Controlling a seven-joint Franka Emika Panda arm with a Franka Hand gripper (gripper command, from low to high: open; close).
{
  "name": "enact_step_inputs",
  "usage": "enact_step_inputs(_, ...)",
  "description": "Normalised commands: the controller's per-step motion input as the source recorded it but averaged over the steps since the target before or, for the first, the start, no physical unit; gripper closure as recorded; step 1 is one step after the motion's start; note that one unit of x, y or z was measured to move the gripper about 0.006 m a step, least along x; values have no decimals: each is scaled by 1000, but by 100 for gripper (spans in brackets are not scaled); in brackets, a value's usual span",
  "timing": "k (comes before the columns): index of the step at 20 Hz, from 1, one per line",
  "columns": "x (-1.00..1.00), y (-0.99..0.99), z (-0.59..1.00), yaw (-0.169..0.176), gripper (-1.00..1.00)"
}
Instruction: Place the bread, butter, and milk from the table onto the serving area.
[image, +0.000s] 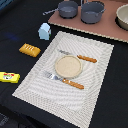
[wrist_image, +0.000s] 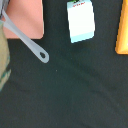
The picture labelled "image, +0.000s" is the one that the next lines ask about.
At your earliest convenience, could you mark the grey saucepan with handle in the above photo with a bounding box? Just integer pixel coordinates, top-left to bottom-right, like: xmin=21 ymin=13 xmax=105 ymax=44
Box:
xmin=42 ymin=0 xmax=79 ymax=19

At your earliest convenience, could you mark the light blue milk carton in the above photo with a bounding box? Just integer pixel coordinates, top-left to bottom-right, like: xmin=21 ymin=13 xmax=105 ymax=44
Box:
xmin=38 ymin=23 xmax=51 ymax=40

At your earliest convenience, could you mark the fork with wooden handle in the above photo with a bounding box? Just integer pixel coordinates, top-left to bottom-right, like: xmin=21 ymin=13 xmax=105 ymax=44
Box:
xmin=44 ymin=71 xmax=84 ymax=89

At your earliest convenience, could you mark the pink serving board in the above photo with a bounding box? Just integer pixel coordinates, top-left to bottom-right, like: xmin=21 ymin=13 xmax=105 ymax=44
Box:
xmin=48 ymin=0 xmax=128 ymax=43

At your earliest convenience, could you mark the knife with wooden handle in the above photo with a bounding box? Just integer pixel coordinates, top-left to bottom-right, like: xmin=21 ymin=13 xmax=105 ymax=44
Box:
xmin=57 ymin=49 xmax=97 ymax=63

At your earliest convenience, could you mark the beige woven placemat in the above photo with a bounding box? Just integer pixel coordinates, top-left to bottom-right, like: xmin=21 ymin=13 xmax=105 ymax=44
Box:
xmin=13 ymin=31 xmax=113 ymax=128

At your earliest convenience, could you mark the cream bowl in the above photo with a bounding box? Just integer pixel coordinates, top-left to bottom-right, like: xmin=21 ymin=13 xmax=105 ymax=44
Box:
xmin=116 ymin=4 xmax=128 ymax=30

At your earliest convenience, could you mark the yellow butter box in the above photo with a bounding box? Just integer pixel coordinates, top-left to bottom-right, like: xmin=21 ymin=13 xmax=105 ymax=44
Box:
xmin=0 ymin=72 xmax=20 ymax=83

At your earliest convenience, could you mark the golden bread loaf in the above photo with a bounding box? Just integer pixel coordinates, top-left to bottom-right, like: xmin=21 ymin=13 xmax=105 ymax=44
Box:
xmin=19 ymin=44 xmax=41 ymax=57

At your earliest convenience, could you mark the dark grey cooking pot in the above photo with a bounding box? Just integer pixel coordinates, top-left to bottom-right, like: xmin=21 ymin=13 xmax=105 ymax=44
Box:
xmin=81 ymin=1 xmax=105 ymax=24

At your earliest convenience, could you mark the round wooden plate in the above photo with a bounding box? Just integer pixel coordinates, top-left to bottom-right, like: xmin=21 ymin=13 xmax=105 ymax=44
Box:
xmin=55 ymin=55 xmax=82 ymax=78

